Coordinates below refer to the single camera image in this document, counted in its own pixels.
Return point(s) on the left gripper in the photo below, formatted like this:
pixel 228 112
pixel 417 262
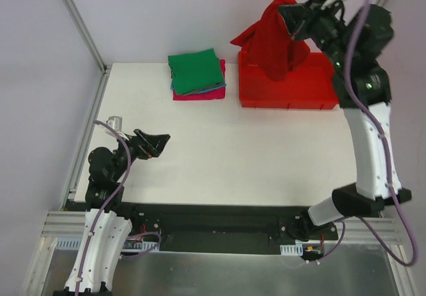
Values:
pixel 140 146

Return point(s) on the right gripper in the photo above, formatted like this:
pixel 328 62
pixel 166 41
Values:
pixel 309 15

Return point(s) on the red t-shirt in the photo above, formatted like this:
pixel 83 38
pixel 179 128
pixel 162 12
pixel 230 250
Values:
pixel 269 45

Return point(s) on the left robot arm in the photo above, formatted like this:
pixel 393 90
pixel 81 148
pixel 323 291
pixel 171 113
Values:
pixel 107 225

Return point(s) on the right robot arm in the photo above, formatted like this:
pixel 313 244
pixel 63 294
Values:
pixel 364 94

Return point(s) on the red plastic bin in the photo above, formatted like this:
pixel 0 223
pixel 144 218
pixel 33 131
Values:
pixel 308 87

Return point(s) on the pink folded t-shirt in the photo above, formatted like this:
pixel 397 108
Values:
pixel 212 95

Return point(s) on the green folded t-shirt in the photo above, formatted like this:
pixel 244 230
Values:
pixel 195 70

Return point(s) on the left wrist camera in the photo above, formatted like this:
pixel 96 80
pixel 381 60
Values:
pixel 115 122

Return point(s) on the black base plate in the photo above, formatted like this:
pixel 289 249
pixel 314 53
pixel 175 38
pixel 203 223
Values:
pixel 231 243

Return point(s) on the aluminium front rail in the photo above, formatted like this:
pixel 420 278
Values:
pixel 228 219

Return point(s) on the left white cable duct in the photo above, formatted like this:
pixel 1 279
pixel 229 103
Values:
pixel 73 244

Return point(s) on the white cable duct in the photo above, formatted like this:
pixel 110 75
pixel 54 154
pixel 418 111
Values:
pixel 73 244
pixel 292 250

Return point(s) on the left aluminium frame post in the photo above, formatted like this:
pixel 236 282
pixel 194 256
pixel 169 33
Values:
pixel 85 35

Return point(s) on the right white cable duct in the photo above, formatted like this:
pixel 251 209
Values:
pixel 292 250

